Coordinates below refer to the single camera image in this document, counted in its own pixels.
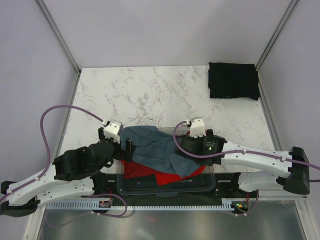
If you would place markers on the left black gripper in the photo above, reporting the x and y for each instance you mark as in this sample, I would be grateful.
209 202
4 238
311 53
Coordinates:
130 148

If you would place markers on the red t shirt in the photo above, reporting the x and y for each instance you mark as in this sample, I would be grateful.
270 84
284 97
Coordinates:
134 170

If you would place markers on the blue-grey t shirt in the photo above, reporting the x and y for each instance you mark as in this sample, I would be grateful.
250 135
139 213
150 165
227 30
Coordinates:
156 149

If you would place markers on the clear plastic bin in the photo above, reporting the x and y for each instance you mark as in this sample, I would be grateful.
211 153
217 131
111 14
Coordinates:
155 168

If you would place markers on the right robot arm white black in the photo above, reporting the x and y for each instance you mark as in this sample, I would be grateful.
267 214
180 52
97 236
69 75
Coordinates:
288 170

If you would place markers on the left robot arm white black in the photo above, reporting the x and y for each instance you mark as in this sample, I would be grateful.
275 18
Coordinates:
76 173

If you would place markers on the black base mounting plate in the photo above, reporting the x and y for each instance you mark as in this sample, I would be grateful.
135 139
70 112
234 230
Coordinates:
221 186

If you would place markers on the folded black t shirt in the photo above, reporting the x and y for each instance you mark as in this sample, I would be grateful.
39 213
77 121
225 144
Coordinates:
233 80

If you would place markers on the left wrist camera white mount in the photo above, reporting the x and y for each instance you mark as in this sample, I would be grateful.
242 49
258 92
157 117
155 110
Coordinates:
112 129

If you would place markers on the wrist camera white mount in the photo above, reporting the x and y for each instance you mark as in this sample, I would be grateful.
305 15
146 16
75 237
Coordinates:
112 129
197 128

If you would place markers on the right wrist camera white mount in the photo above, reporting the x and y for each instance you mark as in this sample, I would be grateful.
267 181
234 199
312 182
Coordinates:
197 128

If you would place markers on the light blue cable duct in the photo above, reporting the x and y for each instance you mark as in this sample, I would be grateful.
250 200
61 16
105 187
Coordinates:
85 204

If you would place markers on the left aluminium frame post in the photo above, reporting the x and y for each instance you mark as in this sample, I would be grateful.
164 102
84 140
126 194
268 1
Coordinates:
58 35

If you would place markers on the aluminium frame post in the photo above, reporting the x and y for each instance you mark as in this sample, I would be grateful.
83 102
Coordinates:
58 35
276 33

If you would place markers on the right aluminium frame post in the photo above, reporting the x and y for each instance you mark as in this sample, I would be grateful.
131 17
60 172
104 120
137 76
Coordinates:
276 33

